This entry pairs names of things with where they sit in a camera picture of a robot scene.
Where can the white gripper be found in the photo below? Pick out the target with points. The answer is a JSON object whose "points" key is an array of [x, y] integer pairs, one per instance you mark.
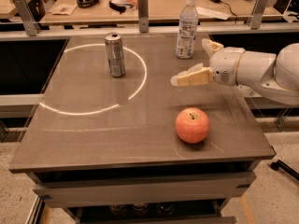
{"points": [[224, 65]]}

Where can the silver redbull can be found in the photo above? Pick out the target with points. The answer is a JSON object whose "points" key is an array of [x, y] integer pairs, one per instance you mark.
{"points": [[115, 54]]}

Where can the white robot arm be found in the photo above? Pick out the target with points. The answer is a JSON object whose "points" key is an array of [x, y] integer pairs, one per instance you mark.
{"points": [[274, 77]]}

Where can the red apple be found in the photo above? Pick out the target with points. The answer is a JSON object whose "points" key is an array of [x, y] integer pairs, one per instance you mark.
{"points": [[192, 125]]}

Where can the clear plastic water bottle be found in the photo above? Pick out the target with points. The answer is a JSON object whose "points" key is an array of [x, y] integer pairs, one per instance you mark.
{"points": [[188, 21]]}

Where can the white paper sheet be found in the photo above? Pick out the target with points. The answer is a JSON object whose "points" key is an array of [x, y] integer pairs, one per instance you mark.
{"points": [[212, 13]]}

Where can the black sunglasses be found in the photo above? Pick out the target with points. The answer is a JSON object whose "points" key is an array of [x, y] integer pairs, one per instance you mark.
{"points": [[121, 8]]}

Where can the black chair base leg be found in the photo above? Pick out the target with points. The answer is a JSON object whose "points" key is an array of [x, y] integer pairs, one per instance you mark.
{"points": [[285, 167]]}

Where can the small paper card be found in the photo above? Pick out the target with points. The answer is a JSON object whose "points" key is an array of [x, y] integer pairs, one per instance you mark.
{"points": [[63, 9]]}

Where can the grey drawer cabinet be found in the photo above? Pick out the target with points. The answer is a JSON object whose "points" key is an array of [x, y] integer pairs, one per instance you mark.
{"points": [[151, 193]]}

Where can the grey metal bracket middle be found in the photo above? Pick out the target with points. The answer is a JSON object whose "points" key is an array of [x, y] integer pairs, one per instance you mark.
{"points": [[143, 15]]}

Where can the grey metal bracket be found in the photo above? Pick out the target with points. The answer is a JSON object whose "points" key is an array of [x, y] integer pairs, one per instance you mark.
{"points": [[29, 23], [255, 19], [143, 15]]}

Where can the grey metal bracket right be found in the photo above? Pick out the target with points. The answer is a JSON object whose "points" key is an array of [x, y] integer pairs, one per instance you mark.
{"points": [[255, 19]]}

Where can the grey metal bracket left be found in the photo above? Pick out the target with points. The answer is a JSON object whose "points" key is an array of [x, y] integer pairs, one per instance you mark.
{"points": [[29, 23]]}

